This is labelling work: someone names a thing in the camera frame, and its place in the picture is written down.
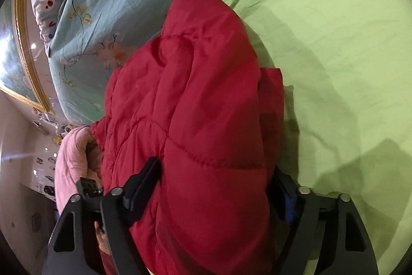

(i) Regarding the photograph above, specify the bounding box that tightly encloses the person's left hand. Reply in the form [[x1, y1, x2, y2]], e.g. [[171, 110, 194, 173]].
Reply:
[[94, 221, 111, 255]]

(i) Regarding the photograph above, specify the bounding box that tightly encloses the maroon fleece sleeve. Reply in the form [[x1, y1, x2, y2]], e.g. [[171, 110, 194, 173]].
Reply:
[[100, 250, 117, 275]]

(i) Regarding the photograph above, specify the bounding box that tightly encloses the pink folded quilt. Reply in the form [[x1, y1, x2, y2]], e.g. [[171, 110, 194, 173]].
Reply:
[[55, 126, 103, 214]]

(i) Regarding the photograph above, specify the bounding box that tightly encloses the red puffer jacket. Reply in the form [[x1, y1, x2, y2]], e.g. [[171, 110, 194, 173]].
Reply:
[[91, 0, 284, 274]]

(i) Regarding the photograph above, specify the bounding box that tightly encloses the gold framed picture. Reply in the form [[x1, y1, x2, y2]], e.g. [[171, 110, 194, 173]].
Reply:
[[1, 0, 52, 112]]

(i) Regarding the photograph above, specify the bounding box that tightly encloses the light green bed sheet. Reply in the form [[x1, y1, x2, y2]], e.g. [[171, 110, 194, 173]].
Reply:
[[222, 0, 411, 274]]

